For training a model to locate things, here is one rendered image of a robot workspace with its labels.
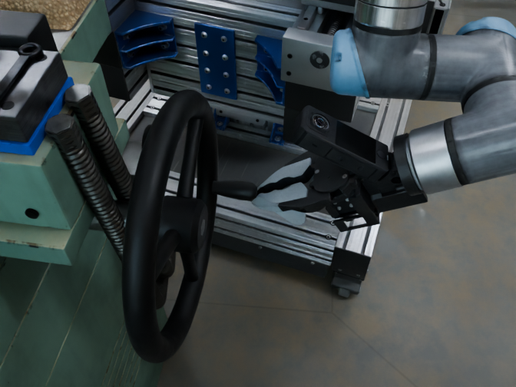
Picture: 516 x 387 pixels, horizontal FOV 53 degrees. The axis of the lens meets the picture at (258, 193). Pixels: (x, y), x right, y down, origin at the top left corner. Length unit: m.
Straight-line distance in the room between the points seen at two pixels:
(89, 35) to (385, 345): 1.03
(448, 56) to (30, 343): 0.58
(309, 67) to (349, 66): 0.32
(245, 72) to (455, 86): 0.60
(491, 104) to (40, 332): 0.58
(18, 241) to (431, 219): 1.33
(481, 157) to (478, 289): 1.03
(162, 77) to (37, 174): 0.82
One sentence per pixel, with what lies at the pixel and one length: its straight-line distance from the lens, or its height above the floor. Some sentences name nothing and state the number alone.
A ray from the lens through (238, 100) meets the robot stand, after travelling 1.18.
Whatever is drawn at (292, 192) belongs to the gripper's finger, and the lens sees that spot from 0.63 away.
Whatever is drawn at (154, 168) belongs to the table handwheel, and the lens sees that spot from 0.44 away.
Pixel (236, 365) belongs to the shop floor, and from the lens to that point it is 1.35.
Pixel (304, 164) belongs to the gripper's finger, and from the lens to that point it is 0.65.
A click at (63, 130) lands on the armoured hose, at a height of 0.97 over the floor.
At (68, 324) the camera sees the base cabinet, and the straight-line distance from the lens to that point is 0.78.
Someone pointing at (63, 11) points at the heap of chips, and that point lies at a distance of 0.72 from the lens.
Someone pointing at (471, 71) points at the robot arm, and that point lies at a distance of 0.62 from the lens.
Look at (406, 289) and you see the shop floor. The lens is 1.50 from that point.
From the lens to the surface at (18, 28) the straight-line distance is 0.51.
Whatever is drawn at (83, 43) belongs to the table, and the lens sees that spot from 0.72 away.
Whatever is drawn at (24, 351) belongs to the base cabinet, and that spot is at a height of 0.68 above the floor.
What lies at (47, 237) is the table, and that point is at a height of 0.87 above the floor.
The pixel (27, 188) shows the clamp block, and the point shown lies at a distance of 0.48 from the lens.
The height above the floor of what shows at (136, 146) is 0.62.
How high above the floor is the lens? 1.26
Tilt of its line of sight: 50 degrees down
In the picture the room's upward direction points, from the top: straight up
